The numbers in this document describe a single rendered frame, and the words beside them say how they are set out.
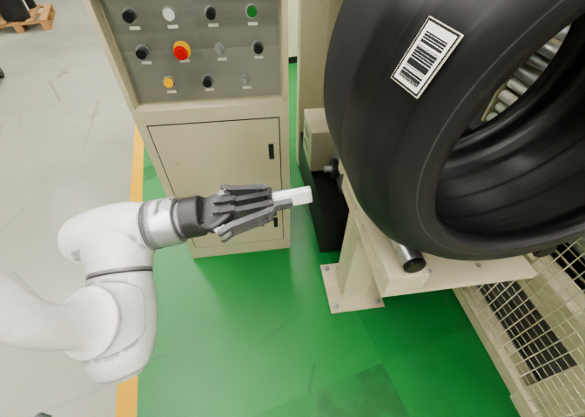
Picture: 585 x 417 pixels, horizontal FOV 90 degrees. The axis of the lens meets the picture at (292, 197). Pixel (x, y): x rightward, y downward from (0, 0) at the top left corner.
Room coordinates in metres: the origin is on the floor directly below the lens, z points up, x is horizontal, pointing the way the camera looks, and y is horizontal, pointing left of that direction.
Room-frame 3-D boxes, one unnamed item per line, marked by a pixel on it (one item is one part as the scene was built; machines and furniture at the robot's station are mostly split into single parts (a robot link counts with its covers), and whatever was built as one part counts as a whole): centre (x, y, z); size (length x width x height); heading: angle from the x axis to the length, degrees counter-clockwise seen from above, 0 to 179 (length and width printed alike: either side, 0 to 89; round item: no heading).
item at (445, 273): (0.50, -0.36, 0.80); 0.37 x 0.36 x 0.02; 98
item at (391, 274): (0.48, -0.22, 0.84); 0.36 x 0.09 x 0.06; 8
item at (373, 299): (0.75, -0.30, 0.01); 0.27 x 0.27 x 0.02; 8
